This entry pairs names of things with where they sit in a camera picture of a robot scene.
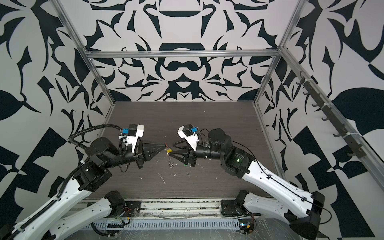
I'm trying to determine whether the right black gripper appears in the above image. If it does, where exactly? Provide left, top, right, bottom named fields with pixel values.
left=171, top=137, right=229, bottom=167

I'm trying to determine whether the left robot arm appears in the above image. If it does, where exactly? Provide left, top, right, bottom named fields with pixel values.
left=1, top=137, right=166, bottom=240

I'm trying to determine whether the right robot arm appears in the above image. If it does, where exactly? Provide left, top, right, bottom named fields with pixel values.
left=170, top=125, right=325, bottom=240

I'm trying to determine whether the small circuit board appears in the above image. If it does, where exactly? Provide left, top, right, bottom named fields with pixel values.
left=239, top=218, right=257, bottom=235

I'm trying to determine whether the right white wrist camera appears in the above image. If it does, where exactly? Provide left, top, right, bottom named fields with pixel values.
left=178, top=124, right=200, bottom=151

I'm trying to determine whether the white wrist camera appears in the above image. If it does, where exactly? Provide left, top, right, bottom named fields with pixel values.
left=178, top=124, right=200, bottom=151
left=119, top=124, right=144, bottom=154

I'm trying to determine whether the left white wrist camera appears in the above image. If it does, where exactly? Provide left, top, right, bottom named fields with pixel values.
left=119, top=124, right=144, bottom=154

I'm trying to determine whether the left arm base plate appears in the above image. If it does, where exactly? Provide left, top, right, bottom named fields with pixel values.
left=118, top=201, right=142, bottom=217

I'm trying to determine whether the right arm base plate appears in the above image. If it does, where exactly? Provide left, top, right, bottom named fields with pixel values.
left=221, top=200, right=249, bottom=217

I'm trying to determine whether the white slotted cable duct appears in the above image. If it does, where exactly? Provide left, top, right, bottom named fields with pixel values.
left=94, top=219, right=240, bottom=231

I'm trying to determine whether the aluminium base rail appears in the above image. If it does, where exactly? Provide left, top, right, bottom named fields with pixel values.
left=68, top=197, right=301, bottom=220

